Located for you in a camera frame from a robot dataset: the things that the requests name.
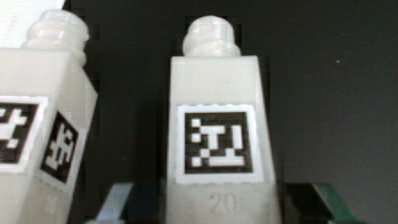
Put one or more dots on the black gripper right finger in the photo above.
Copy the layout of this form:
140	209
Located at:
312	205

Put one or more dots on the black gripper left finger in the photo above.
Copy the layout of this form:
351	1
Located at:
129	205

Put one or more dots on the white leg with tag 20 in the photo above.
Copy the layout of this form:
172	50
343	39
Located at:
220	178

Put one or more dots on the white leg far right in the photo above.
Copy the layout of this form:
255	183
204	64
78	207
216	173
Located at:
46	109

